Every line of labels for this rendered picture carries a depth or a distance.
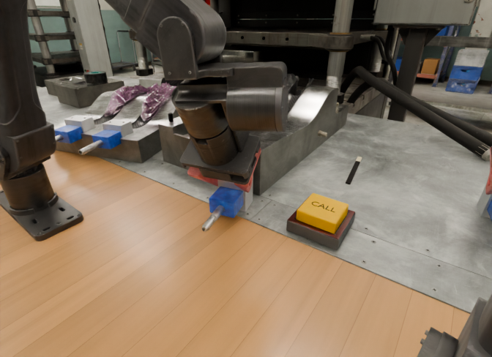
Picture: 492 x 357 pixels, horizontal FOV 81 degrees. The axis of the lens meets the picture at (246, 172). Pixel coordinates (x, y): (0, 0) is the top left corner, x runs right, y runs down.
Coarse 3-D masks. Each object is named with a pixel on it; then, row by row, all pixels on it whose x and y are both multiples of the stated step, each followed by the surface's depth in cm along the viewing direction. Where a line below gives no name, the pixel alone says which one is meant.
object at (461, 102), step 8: (432, 40) 310; (440, 40) 306; (448, 40) 302; (456, 40) 298; (464, 40) 294; (472, 40) 290; (480, 40) 287; (488, 40) 283; (416, 96) 357; (424, 96) 358; (432, 96) 358; (440, 96) 359; (448, 96) 359; (456, 96) 360; (464, 96) 360; (432, 104) 335; (440, 104) 330; (448, 104) 325; (456, 104) 325; (464, 104) 325; (472, 104) 325; (480, 104) 326; (488, 104) 326; (488, 112) 306
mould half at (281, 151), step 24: (312, 96) 70; (336, 96) 74; (288, 120) 66; (312, 120) 65; (336, 120) 80; (168, 144) 62; (264, 144) 51; (288, 144) 58; (312, 144) 69; (264, 168) 52; (288, 168) 61
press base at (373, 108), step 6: (378, 96) 158; (372, 102) 150; (378, 102) 163; (366, 108) 142; (372, 108) 154; (378, 108) 168; (360, 114) 135; (366, 114) 146; (372, 114) 158; (378, 114) 173
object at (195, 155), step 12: (228, 132) 36; (192, 144) 42; (204, 144) 35; (216, 144) 35; (228, 144) 37; (252, 144) 40; (192, 156) 41; (204, 156) 38; (216, 156) 37; (228, 156) 38; (240, 156) 39; (252, 156) 39; (204, 168) 40; (216, 168) 39; (228, 168) 38; (240, 168) 38
